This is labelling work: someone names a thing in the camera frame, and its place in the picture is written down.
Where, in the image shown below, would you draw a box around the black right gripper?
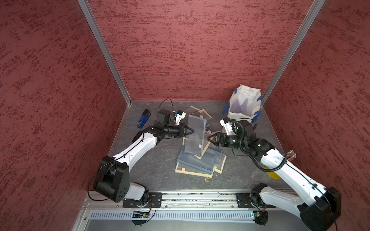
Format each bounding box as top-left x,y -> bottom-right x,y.
207,132 -> 247,147

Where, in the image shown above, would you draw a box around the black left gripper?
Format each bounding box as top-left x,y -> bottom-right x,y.
164,123 -> 194,138

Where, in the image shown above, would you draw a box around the yellow trimmed mesh pouch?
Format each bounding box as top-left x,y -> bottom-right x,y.
182,130 -> 213,159

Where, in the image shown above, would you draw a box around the purple mesh pencil pouch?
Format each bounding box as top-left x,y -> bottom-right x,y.
230,96 -> 254,115

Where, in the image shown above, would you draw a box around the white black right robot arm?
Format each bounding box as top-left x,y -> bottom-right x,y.
207,118 -> 342,231

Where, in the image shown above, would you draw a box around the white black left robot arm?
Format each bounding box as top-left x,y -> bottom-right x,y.
87,110 -> 195,207

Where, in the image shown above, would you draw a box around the far yellow trimmed pouch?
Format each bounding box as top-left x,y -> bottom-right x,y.
186,105 -> 212,119

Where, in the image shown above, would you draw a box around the large blue mesh pouch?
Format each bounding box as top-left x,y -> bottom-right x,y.
177,146 -> 216,174

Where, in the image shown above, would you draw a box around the large yellow trimmed pouch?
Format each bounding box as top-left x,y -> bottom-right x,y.
175,146 -> 227,179

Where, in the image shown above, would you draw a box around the blue black stapler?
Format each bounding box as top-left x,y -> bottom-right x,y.
137,109 -> 151,129

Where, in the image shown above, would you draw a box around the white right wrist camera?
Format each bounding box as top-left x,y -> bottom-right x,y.
220,117 -> 237,135

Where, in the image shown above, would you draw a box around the white canvas bag blue handles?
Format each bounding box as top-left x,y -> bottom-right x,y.
222,84 -> 263,124

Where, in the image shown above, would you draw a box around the aluminium front rail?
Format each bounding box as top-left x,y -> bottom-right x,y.
83,187 -> 304,210

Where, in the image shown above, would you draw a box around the aluminium left corner post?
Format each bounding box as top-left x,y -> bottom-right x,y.
78,0 -> 132,106

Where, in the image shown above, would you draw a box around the aluminium corner post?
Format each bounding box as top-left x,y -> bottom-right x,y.
262,0 -> 326,105
78,0 -> 132,106

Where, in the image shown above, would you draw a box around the aluminium right corner post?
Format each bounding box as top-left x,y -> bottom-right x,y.
262,0 -> 326,105

